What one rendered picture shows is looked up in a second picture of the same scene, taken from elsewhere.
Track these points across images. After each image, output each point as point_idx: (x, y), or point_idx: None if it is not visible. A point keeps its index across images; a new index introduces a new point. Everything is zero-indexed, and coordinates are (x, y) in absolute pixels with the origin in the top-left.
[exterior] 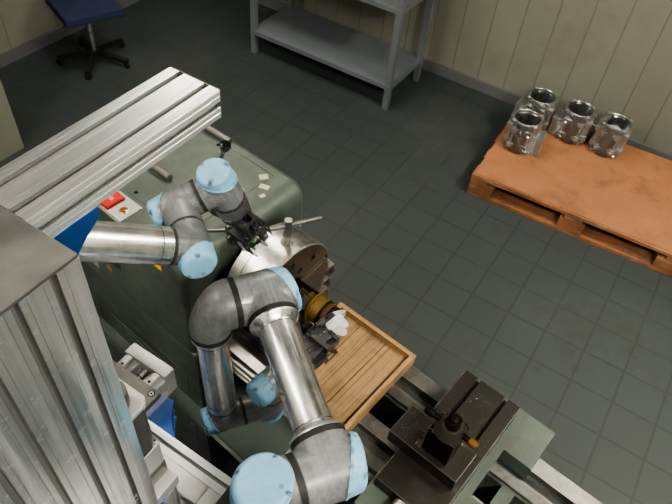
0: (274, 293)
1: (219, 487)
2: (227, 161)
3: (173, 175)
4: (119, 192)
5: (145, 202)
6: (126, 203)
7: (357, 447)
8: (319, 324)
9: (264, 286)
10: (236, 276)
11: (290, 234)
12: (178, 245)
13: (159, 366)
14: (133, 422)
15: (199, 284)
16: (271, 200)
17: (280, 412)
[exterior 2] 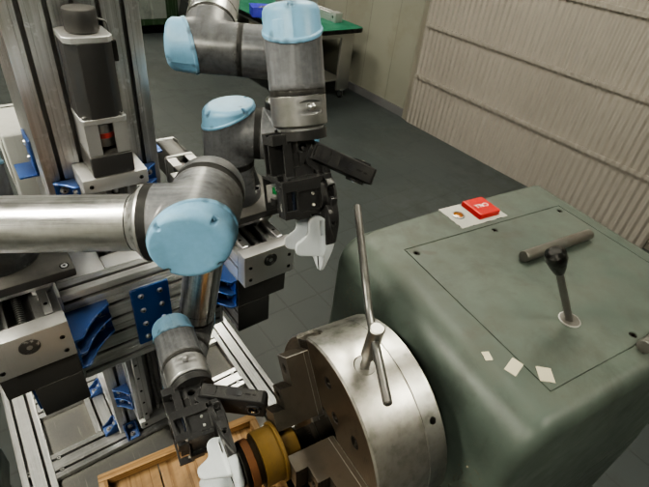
0: (163, 191)
1: (97, 274)
2: (583, 334)
3: (534, 267)
4: (493, 217)
5: (473, 232)
6: (471, 218)
7: None
8: (218, 417)
9: (183, 186)
10: (226, 177)
11: (363, 351)
12: (190, 9)
13: (253, 249)
14: (60, 43)
15: (344, 287)
16: (477, 370)
17: (163, 387)
